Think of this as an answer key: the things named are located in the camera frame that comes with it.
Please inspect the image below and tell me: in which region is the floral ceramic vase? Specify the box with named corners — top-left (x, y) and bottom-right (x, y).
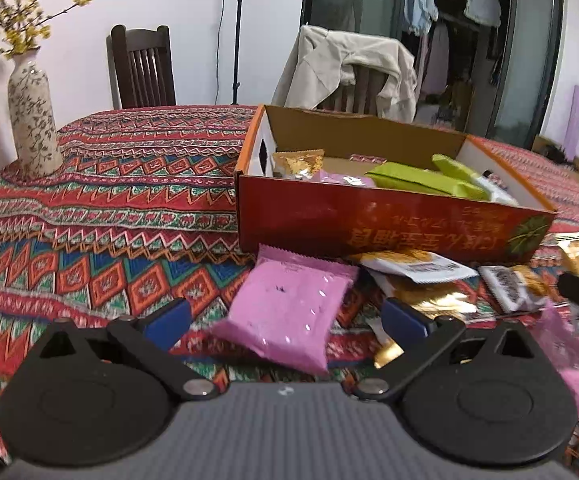
top-left (8, 48), bottom-right (63, 180)

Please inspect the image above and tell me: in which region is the green white snack pack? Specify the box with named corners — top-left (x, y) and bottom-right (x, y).
top-left (431, 154), bottom-right (518, 207)

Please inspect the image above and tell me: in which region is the beige jacket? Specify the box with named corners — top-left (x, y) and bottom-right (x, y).
top-left (271, 25), bottom-right (417, 122)

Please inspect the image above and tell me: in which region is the pink snack packet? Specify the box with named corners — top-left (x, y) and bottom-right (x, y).
top-left (210, 245), bottom-right (358, 375)
top-left (313, 170), bottom-right (375, 188)

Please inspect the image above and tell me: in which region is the studio light on stand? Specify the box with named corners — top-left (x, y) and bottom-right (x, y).
top-left (231, 0), bottom-right (244, 105)

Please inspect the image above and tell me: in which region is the long green snack pack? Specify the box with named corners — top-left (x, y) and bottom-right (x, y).
top-left (365, 162), bottom-right (489, 202)

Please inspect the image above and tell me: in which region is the purple rolled mat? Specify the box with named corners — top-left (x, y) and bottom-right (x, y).
top-left (563, 84), bottom-right (579, 162)

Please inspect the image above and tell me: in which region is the dark wooden chair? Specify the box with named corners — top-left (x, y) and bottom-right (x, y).
top-left (111, 24), bottom-right (176, 108)

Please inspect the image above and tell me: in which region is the patterned red tablecloth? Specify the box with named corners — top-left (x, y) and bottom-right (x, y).
top-left (0, 104), bottom-right (579, 480)

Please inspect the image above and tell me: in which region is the chair under beige jacket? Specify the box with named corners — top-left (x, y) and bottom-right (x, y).
top-left (317, 65), bottom-right (387, 116)

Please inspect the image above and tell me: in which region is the orange cardboard pumpkin box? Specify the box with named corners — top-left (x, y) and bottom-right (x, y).
top-left (235, 105), bottom-right (556, 263)

